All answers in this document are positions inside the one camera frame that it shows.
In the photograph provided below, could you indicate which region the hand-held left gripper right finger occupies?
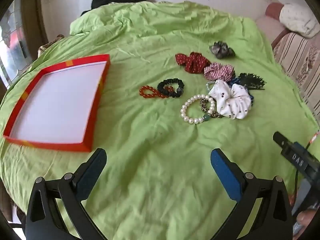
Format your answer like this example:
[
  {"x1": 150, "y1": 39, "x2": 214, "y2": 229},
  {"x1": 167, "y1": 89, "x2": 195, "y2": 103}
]
[{"x1": 210, "y1": 148, "x2": 293, "y2": 240}]

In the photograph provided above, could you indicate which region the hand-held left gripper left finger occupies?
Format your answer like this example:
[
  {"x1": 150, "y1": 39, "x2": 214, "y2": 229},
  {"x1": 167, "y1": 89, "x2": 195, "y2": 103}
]
[{"x1": 26, "y1": 148, "x2": 108, "y2": 240}]

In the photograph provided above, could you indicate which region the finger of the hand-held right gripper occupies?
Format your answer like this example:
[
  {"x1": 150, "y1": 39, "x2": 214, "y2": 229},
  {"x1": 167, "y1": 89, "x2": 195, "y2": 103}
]
[{"x1": 273, "y1": 131, "x2": 288, "y2": 150}]

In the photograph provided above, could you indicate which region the white dotted scrunchie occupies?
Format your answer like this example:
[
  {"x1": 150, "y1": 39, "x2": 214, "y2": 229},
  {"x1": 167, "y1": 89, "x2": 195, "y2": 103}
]
[{"x1": 208, "y1": 79, "x2": 252, "y2": 120}]

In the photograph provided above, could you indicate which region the red cardboard box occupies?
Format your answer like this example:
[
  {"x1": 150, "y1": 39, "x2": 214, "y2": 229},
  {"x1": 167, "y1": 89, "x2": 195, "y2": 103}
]
[{"x1": 3, "y1": 54, "x2": 111, "y2": 153}]

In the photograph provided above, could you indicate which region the pink striped scrunchie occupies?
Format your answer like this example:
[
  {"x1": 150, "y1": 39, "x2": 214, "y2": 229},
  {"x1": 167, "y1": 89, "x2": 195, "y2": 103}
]
[{"x1": 204, "y1": 64, "x2": 235, "y2": 82}]

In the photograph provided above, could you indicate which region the black scrunchie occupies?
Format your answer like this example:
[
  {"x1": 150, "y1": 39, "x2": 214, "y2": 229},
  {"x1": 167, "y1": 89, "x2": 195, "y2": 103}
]
[{"x1": 157, "y1": 78, "x2": 185, "y2": 98}]

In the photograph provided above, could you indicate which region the person's right hand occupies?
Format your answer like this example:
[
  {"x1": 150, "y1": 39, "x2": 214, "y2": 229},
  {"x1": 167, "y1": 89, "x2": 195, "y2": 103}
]
[{"x1": 292, "y1": 210, "x2": 319, "y2": 240}]

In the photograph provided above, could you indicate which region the black hair claw clip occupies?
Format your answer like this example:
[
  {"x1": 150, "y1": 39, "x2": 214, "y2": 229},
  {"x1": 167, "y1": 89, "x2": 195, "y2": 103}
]
[{"x1": 239, "y1": 73, "x2": 266, "y2": 90}]

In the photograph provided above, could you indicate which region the green blanket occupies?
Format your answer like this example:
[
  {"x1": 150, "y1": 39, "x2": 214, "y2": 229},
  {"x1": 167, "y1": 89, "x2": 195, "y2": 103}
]
[{"x1": 0, "y1": 1, "x2": 319, "y2": 240}]

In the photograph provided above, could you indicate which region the dark blue scrunchie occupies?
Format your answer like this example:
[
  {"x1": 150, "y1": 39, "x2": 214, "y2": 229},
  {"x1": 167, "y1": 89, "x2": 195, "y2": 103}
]
[{"x1": 229, "y1": 77, "x2": 255, "y2": 103}]

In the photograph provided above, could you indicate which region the striped sofa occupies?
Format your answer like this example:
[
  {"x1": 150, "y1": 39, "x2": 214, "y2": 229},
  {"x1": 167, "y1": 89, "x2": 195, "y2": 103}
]
[{"x1": 255, "y1": 2, "x2": 320, "y2": 120}]

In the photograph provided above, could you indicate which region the grey scrunchie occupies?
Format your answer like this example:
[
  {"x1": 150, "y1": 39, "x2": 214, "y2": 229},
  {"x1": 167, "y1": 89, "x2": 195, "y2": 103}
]
[{"x1": 209, "y1": 41, "x2": 236, "y2": 59}]

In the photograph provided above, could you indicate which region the red dotted scrunchie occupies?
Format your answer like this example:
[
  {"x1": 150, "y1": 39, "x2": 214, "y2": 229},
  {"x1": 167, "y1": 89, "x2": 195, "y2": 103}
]
[{"x1": 175, "y1": 52, "x2": 212, "y2": 75}]

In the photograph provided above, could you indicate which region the white printed pillow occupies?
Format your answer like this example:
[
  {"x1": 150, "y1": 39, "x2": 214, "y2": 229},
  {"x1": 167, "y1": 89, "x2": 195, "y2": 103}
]
[{"x1": 279, "y1": 3, "x2": 320, "y2": 38}]

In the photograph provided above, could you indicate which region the glass window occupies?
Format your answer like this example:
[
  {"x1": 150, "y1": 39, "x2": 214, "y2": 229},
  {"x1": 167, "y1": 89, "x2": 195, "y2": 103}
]
[{"x1": 0, "y1": 2, "x2": 33, "y2": 85}]

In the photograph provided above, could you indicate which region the red white striped cord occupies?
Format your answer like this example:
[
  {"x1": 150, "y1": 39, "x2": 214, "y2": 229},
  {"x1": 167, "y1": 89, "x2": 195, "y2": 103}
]
[{"x1": 307, "y1": 129, "x2": 320, "y2": 146}]

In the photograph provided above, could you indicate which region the black cable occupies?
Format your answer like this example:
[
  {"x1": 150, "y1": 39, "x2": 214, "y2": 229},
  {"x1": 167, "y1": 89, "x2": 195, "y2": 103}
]
[{"x1": 294, "y1": 169, "x2": 299, "y2": 207}]

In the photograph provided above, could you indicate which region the leopard print hair tie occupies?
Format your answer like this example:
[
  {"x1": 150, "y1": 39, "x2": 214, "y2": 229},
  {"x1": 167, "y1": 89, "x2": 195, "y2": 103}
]
[{"x1": 200, "y1": 98, "x2": 223, "y2": 118}]

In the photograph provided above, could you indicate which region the white pearl bracelet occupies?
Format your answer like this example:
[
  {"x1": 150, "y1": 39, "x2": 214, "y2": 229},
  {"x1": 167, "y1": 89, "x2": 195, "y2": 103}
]
[{"x1": 180, "y1": 94, "x2": 217, "y2": 125}]

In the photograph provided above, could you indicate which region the red bead bracelet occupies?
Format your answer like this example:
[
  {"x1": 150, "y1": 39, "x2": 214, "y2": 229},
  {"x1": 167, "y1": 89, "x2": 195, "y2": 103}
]
[{"x1": 139, "y1": 85, "x2": 175, "y2": 99}]

